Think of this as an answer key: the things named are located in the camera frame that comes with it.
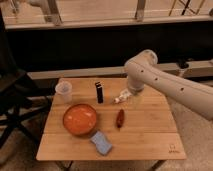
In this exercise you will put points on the black eraser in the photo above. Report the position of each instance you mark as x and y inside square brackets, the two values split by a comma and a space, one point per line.
[99, 92]

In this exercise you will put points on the blue sponge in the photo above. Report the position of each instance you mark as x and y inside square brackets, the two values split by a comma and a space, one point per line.
[101, 143]

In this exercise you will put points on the dark red sausage toy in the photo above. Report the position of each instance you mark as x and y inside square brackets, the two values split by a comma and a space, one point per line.
[120, 118]

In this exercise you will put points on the clear plastic cup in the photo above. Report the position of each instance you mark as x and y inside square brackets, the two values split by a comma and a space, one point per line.
[64, 90]

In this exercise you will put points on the orange bowl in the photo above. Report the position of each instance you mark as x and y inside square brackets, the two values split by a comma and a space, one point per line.
[80, 119]

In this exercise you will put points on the wooden table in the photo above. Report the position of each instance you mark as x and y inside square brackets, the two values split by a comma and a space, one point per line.
[149, 131]

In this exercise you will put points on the white tube bottle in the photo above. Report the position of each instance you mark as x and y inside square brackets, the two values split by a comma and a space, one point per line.
[124, 95]

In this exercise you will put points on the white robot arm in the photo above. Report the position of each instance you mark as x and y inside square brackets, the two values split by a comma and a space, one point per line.
[141, 70]

